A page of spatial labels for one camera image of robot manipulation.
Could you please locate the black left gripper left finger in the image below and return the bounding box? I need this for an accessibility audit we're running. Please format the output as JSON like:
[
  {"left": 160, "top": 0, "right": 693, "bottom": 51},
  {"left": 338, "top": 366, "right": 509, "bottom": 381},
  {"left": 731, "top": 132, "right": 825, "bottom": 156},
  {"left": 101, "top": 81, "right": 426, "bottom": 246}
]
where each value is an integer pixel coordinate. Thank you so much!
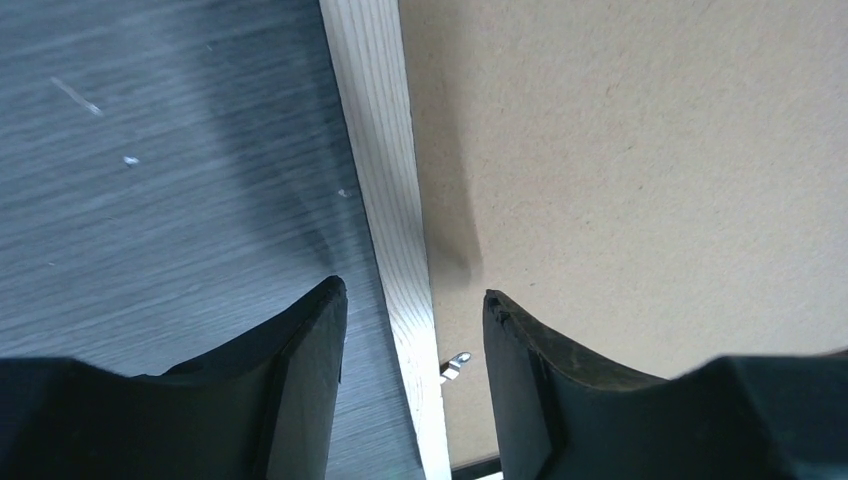
[{"left": 1, "top": 276, "right": 347, "bottom": 479}]

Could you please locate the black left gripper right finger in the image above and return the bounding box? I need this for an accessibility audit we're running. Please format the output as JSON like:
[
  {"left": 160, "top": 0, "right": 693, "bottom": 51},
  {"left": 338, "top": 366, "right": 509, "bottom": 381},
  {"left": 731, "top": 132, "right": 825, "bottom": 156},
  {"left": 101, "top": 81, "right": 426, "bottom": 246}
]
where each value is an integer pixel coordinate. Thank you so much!
[{"left": 483, "top": 290, "right": 847, "bottom": 479}]

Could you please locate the brown cardboard backing board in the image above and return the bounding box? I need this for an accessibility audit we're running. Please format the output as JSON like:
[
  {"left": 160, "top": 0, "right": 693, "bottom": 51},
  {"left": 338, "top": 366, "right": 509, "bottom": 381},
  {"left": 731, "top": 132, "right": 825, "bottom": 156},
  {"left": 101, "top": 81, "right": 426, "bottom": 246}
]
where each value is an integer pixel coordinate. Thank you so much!
[{"left": 399, "top": 1, "right": 847, "bottom": 467}]

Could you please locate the light wooden picture frame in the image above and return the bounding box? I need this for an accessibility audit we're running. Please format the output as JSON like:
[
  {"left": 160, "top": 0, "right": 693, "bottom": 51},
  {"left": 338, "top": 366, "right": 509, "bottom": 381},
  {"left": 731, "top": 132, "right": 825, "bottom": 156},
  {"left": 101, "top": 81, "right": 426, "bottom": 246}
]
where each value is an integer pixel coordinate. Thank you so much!
[{"left": 317, "top": 0, "right": 505, "bottom": 480}]

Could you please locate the small metal turn clip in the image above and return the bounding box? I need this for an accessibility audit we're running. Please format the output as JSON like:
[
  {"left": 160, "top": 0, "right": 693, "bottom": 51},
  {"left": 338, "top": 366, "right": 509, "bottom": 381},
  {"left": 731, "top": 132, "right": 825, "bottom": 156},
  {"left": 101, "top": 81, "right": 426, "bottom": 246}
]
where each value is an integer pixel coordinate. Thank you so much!
[{"left": 439, "top": 351, "right": 472, "bottom": 384}]

